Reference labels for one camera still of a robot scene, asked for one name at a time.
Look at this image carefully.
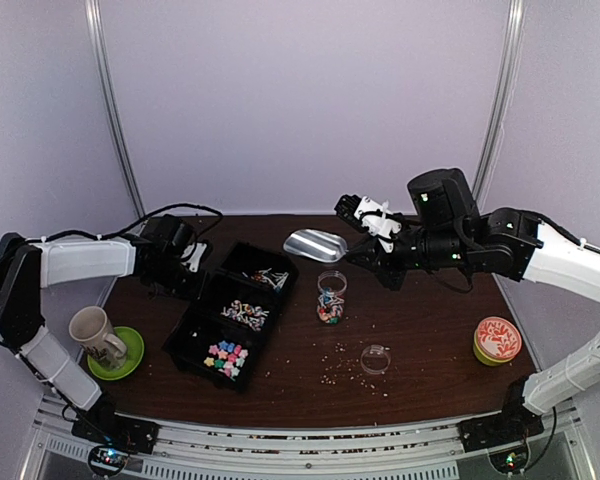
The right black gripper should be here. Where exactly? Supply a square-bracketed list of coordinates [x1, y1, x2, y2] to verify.
[344, 212, 471, 292]

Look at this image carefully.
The clear plastic jar lid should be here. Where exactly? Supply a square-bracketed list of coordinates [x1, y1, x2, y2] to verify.
[359, 344, 392, 375]

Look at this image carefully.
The left aluminium frame post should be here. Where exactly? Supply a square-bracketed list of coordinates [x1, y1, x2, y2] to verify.
[84, 0, 146, 217]

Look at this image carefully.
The beige ceramic mug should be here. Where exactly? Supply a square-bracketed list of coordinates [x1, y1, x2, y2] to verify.
[69, 306, 128, 371]

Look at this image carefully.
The green saucer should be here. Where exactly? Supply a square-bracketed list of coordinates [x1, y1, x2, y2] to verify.
[87, 326, 145, 381]

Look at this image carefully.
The black three-compartment candy bin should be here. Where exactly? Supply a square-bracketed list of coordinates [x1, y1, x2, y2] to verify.
[163, 242, 299, 392]

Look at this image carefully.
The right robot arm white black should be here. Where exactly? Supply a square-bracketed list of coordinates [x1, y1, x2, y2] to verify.
[336, 168, 600, 304]

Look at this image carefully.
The clear plastic jar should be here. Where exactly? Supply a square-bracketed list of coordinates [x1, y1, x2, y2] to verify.
[316, 270, 348, 325]

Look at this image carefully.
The right aluminium frame post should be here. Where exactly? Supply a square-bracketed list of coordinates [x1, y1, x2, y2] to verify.
[472, 0, 526, 207]

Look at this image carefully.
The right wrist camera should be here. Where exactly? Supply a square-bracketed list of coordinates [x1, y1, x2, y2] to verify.
[334, 194, 403, 253]

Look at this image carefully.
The aluminium frame post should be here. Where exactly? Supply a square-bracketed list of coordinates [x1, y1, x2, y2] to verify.
[84, 0, 146, 217]
[472, 0, 526, 207]

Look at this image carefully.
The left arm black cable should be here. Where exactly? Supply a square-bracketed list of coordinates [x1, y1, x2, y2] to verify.
[29, 202, 225, 251]

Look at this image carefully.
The metal scoop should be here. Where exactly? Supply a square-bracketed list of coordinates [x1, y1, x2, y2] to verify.
[283, 229, 348, 264]

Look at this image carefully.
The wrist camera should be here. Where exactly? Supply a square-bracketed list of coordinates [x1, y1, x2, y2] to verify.
[180, 241, 212, 273]
[334, 194, 403, 253]

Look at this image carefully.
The green tin orange patterned lid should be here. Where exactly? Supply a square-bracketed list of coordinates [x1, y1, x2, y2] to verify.
[473, 316, 522, 367]

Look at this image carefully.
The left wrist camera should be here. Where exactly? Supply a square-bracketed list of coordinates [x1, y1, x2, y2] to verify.
[180, 241, 212, 273]

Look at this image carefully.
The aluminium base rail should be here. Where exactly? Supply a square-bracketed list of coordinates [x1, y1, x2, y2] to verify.
[19, 389, 599, 480]

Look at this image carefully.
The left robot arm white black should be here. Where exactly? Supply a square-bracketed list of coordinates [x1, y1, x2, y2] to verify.
[0, 215, 211, 444]

